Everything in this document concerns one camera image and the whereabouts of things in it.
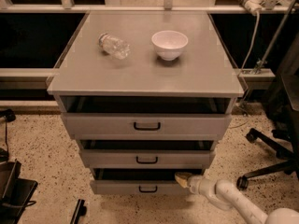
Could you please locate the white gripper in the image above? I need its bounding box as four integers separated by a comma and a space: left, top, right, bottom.
175, 172, 208, 195

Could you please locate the grey bottom drawer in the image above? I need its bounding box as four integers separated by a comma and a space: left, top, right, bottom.
91, 169, 203, 195

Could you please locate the grey drawer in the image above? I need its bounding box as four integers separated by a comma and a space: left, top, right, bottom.
62, 113, 232, 140
79, 149, 215, 169
91, 169, 203, 195

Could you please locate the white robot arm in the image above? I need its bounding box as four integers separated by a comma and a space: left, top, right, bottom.
175, 172, 299, 224

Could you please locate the grey drawer cabinet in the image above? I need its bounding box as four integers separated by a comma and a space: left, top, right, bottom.
47, 10, 245, 191

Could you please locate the grey middle drawer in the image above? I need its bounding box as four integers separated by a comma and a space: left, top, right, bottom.
79, 149, 215, 169

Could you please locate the grey top drawer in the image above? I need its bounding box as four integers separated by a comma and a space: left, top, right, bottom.
62, 113, 232, 140

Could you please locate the black bar on floor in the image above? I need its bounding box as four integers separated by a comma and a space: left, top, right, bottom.
70, 199, 87, 224

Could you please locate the black office chair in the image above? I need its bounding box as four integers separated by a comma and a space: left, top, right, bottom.
236, 34, 299, 190

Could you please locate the white ceramic bowl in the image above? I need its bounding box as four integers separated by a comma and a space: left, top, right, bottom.
151, 30, 189, 61

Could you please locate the clear plastic bottle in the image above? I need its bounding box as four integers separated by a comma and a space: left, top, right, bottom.
99, 33, 130, 60

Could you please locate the black equipment left floor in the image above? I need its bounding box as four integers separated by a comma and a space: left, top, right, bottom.
0, 148, 38, 224

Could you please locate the black caster left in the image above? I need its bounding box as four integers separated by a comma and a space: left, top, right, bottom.
0, 109, 16, 122

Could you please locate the white power strip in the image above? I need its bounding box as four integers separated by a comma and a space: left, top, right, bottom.
237, 0, 264, 16

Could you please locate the metal tripod pole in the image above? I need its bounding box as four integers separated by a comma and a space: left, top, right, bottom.
251, 0, 297, 75

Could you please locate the white power cable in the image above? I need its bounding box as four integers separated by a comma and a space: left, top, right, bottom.
237, 10, 261, 78

